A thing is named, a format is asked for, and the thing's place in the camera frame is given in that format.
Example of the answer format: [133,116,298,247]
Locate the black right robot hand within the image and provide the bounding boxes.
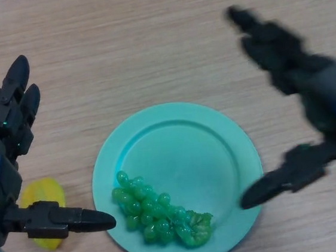
[220,0,336,211]

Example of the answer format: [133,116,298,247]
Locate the green grape bunch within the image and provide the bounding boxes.
[109,161,216,252]

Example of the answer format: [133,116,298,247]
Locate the round green plate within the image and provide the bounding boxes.
[84,93,271,252]

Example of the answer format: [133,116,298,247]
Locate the yellow starfruit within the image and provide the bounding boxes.
[17,175,72,252]

